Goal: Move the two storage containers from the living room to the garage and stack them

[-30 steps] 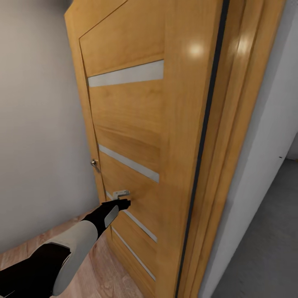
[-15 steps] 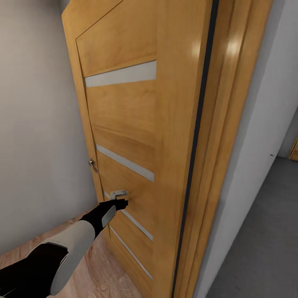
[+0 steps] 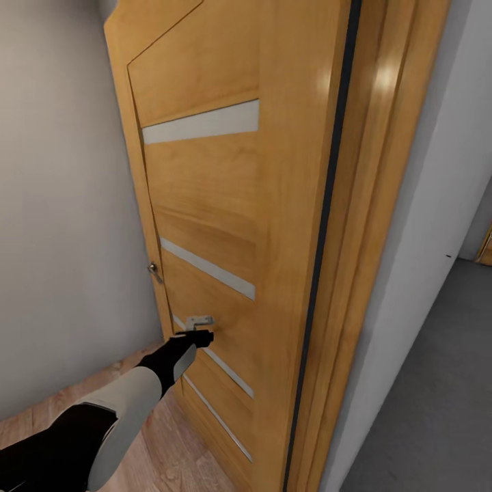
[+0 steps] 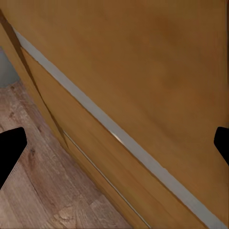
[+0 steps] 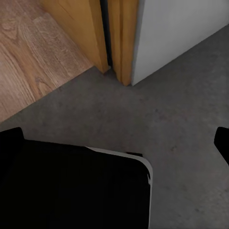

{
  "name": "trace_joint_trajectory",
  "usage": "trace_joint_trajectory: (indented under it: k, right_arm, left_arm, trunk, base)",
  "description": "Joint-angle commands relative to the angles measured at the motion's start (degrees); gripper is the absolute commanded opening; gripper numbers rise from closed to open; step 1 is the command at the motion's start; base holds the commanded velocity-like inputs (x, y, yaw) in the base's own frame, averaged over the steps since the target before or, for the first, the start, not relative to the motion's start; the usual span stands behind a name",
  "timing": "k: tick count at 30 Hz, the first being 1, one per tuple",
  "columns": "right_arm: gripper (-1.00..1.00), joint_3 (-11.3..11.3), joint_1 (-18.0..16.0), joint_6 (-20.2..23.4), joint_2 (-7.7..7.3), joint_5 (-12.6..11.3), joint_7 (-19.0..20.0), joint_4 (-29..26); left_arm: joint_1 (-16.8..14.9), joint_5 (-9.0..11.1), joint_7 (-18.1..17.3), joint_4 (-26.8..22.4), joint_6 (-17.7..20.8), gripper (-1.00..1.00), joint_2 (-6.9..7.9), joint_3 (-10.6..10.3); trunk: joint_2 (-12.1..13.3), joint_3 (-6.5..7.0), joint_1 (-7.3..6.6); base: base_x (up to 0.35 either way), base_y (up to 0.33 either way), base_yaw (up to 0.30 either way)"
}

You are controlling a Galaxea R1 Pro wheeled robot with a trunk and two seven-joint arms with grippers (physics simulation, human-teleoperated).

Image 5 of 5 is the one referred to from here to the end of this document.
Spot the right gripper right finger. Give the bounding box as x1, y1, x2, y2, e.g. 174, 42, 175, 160
214, 127, 229, 165

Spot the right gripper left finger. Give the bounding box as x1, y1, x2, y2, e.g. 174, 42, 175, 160
0, 127, 25, 184

